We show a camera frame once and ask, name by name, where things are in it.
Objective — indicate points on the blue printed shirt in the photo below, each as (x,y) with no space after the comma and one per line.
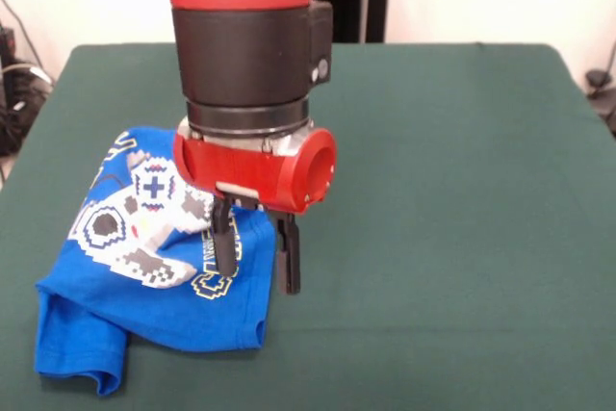
(144,310)

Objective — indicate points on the dark green tablecloth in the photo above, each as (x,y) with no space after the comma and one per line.
(457,213)

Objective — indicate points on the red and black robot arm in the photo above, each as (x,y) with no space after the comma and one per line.
(250,35)

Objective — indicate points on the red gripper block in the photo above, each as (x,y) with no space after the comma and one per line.
(260,172)

